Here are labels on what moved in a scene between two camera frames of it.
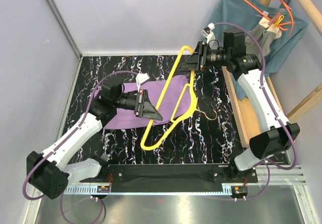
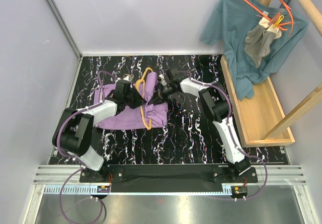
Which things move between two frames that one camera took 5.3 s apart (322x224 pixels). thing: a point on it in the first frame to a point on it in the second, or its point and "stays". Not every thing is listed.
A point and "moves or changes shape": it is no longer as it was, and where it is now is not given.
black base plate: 176,178 stays
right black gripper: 197,61 to 159,98
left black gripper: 146,109 to 140,100
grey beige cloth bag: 266,33 stays
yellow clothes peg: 280,18 stays
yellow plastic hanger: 190,50 moves or changes shape
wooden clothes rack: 243,110 stays
